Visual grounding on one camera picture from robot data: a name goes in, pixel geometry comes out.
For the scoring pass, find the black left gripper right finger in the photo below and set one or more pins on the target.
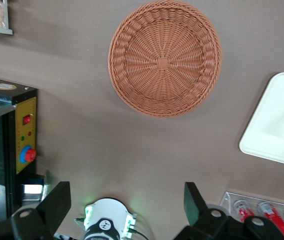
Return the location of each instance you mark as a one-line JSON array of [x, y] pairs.
[[202, 220]]

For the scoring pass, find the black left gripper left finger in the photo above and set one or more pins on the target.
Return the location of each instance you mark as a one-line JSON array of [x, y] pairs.
[[47, 210]]

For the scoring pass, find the cream plastic tray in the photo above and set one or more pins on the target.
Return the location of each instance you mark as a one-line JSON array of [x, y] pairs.
[[269, 125]]

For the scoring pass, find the brown round wicker basket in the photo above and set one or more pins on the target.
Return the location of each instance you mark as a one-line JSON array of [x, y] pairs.
[[164, 60]]

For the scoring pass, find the clear acrylic bottle rack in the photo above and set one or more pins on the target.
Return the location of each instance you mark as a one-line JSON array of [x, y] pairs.
[[229, 200]]

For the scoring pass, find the red cola bottle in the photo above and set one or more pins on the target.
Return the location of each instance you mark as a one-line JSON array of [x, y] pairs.
[[277, 222], [244, 212]]

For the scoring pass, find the black food warmer machine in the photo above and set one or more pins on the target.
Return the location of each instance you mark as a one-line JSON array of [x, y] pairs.
[[25, 130]]

